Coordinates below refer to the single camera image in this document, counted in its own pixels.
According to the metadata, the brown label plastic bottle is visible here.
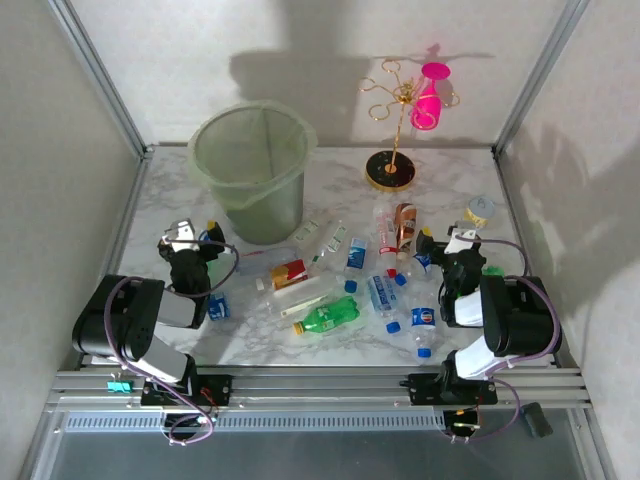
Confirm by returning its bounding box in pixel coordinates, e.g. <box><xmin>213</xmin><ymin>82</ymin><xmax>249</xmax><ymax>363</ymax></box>
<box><xmin>394</xmin><ymin>202</ymin><xmax>419</xmax><ymax>262</ymax></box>

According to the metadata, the clear bottle red cap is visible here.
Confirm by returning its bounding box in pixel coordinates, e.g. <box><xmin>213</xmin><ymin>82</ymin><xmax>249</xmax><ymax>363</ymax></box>
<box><xmin>372</xmin><ymin>202</ymin><xmax>400</xmax><ymax>280</ymax></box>

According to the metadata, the clear water bottle blue label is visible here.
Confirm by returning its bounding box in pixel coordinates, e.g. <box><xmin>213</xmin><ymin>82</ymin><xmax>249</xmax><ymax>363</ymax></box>
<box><xmin>366</xmin><ymin>273</ymin><xmax>404</xmax><ymax>336</ymax></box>
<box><xmin>207</xmin><ymin>292</ymin><xmax>232</xmax><ymax>322</ymax></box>
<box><xmin>342</xmin><ymin>237</ymin><xmax>370</xmax><ymax>294</ymax></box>

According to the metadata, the Pepsi bottle blue label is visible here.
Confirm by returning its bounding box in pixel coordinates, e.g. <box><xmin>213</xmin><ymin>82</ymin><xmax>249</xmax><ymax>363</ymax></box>
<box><xmin>408</xmin><ymin>292</ymin><xmax>441</xmax><ymax>361</ymax></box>

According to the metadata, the bottle red yellow label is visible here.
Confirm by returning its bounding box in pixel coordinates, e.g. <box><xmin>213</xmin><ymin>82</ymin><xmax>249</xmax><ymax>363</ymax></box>
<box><xmin>254</xmin><ymin>258</ymin><xmax>311</xmax><ymax>294</ymax></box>

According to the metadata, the clear bottle green white label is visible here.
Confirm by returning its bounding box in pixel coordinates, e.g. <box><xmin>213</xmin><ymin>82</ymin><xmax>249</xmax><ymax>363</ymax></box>
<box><xmin>293</xmin><ymin>218</ymin><xmax>322</xmax><ymax>246</ymax></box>
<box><xmin>310</xmin><ymin>218</ymin><xmax>350</xmax><ymax>267</ymax></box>

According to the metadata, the large clear plastic bottle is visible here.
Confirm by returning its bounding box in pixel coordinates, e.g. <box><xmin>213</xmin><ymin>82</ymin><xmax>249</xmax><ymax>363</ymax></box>
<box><xmin>267</xmin><ymin>272</ymin><xmax>349</xmax><ymax>321</ymax></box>

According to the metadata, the translucent green waste bin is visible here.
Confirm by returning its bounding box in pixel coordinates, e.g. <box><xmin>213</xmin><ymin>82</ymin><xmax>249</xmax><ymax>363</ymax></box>
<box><xmin>192</xmin><ymin>99</ymin><xmax>309</xmax><ymax>246</ymax></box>

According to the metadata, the clear crushed Ganten bottle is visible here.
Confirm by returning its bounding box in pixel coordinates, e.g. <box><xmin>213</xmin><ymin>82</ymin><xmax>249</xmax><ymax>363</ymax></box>
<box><xmin>232</xmin><ymin>246</ymin><xmax>301</xmax><ymax>277</ymax></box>

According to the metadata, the tin can yellow label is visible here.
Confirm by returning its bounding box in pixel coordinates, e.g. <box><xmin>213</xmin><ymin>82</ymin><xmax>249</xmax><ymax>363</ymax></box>
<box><xmin>462</xmin><ymin>195</ymin><xmax>496</xmax><ymax>229</ymax></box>

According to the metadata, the pink wine glass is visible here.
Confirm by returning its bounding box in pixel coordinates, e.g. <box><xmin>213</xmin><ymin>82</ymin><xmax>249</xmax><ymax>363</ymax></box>
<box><xmin>409</xmin><ymin>62</ymin><xmax>451</xmax><ymax>132</ymax></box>

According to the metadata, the small black block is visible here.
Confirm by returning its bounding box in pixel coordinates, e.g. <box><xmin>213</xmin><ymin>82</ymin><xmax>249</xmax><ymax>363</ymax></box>
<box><xmin>519</xmin><ymin>402</ymin><xmax>554</xmax><ymax>440</ymax></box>

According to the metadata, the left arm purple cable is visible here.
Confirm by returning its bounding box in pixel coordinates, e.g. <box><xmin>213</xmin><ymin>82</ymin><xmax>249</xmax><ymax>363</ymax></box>
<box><xmin>102</xmin><ymin>238</ymin><xmax>240</xmax><ymax>447</ymax></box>

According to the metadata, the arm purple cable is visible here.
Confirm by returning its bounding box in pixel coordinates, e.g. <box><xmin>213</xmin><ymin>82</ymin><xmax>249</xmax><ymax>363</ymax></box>
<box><xmin>447</xmin><ymin>237</ymin><xmax>564</xmax><ymax>444</ymax></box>
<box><xmin>102</xmin><ymin>238</ymin><xmax>240</xmax><ymax>447</ymax></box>

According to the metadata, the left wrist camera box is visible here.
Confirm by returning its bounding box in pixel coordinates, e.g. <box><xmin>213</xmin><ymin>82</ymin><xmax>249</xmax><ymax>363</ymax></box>
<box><xmin>163</xmin><ymin>218</ymin><xmax>200</xmax><ymax>247</ymax></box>

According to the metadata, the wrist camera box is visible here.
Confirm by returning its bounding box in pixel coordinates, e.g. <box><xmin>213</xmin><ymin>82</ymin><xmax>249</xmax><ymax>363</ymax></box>
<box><xmin>163</xmin><ymin>218</ymin><xmax>200</xmax><ymax>247</ymax></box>
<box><xmin>446</xmin><ymin>223</ymin><xmax>480</xmax><ymax>254</ymax></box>

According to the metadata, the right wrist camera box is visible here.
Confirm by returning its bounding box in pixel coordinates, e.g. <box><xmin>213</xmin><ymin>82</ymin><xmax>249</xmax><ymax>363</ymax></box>
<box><xmin>446</xmin><ymin>223</ymin><xmax>480</xmax><ymax>254</ymax></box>

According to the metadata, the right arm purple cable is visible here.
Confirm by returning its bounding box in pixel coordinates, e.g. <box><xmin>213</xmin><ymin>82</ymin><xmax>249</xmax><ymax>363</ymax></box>
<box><xmin>447</xmin><ymin>237</ymin><xmax>564</xmax><ymax>444</ymax></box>

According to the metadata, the gold wire glass rack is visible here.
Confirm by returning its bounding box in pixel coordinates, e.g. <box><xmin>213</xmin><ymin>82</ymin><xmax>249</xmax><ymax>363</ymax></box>
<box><xmin>358</xmin><ymin>58</ymin><xmax>461</xmax><ymax>194</ymax></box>

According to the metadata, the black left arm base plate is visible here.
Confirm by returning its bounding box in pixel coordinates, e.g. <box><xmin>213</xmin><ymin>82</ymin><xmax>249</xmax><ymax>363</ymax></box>
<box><xmin>140</xmin><ymin>374</ymin><xmax>234</xmax><ymax>407</ymax></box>

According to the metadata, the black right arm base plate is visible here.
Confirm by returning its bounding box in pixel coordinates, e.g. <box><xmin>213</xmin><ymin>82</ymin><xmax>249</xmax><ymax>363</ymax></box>
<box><xmin>407</xmin><ymin>372</ymin><xmax>499</xmax><ymax>406</ymax></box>

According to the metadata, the aluminium mounting rail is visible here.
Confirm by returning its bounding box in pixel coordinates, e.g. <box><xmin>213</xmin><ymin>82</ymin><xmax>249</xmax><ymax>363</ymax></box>
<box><xmin>47</xmin><ymin>367</ymin><xmax>594</xmax><ymax>414</ymax></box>

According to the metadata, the grey slotted cable duct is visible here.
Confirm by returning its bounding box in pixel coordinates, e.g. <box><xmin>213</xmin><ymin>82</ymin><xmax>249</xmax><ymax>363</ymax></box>
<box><xmin>64</xmin><ymin>410</ymin><xmax>449</xmax><ymax>434</ymax></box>

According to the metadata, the aluminium enclosure frame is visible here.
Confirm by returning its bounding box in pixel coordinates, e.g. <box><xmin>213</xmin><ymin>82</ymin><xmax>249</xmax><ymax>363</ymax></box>
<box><xmin>19</xmin><ymin>0</ymin><xmax>619</xmax><ymax>480</ymax></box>

